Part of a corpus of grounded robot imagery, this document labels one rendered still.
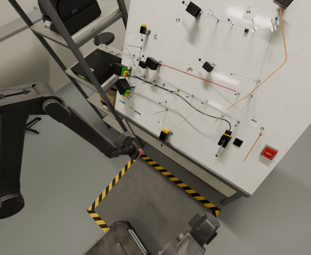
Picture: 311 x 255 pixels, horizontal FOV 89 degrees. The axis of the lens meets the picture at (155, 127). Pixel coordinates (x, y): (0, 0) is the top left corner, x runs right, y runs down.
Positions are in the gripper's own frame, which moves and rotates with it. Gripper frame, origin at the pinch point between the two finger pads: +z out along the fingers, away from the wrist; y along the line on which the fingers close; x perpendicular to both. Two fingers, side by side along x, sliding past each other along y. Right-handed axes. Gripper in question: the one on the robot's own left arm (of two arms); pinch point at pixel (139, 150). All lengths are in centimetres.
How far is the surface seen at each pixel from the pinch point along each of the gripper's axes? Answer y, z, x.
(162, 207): -16, 84, 64
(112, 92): 78, 28, -9
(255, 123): -38, 14, -49
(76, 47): 62, -28, -28
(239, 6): -4, -6, -87
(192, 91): -1.0, 9.9, -46.4
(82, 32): 67, -26, -38
